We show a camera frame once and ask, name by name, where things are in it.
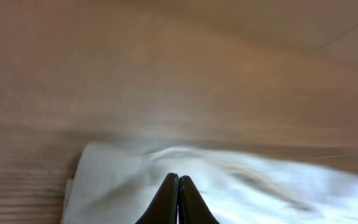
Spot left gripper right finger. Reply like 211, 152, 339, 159
178, 175, 219, 224

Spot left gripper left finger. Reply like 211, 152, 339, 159
136, 173, 179, 224

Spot beige cotton shorts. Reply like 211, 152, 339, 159
62, 142, 358, 223

